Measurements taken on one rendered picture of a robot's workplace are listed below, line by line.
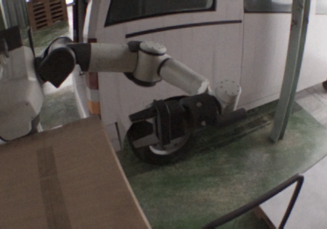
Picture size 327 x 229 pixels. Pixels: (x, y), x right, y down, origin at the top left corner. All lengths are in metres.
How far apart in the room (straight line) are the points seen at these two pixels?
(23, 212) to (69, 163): 0.17
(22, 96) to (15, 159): 0.17
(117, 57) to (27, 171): 0.41
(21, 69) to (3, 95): 0.09
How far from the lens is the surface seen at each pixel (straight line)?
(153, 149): 1.84
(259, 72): 1.94
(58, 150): 0.60
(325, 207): 1.88
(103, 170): 0.52
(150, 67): 0.76
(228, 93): 0.65
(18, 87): 0.70
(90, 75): 1.38
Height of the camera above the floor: 1.48
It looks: 37 degrees down
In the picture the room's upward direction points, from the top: 3 degrees counter-clockwise
